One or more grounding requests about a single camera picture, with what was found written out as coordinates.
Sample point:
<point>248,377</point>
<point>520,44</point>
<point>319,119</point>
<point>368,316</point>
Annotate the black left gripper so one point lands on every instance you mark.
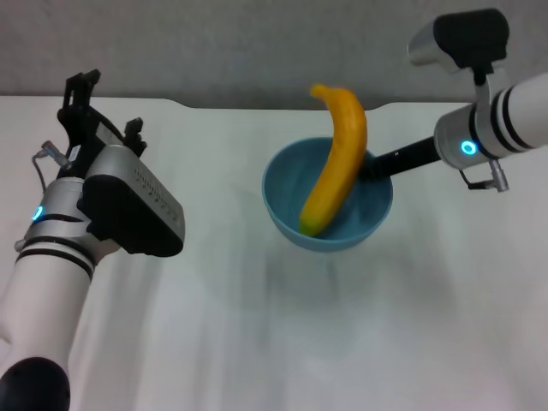
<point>87,137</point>

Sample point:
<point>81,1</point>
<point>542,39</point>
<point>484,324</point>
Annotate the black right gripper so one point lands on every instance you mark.
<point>406,158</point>

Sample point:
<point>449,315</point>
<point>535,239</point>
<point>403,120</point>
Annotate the blue ceramic bowl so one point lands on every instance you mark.
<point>368,214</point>

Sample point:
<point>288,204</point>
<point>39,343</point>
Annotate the yellow banana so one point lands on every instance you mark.
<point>336,171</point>

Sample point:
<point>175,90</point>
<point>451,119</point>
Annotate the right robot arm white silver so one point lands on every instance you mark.
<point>496,124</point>

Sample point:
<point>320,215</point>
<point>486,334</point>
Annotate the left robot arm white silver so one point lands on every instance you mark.
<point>47,274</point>

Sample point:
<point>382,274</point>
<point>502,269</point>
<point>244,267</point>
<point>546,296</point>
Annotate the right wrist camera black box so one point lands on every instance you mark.
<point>462,36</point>

